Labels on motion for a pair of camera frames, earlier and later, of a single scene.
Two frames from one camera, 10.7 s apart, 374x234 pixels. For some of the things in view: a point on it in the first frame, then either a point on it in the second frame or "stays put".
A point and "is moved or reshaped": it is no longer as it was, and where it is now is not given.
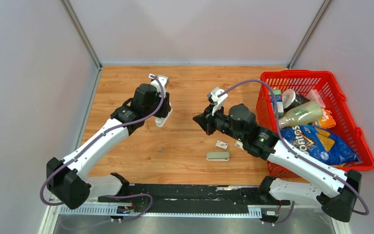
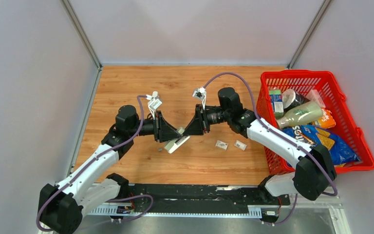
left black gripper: (166, 107) → (163, 131)
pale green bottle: (304, 113) stays put
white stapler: (160, 121) is moved or reshaped
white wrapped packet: (313, 95) stays put
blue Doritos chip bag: (319, 144) stays put
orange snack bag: (327, 121) stays put
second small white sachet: (238, 144) stays put
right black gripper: (202, 120) → (199, 123)
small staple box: (221, 145) stays put
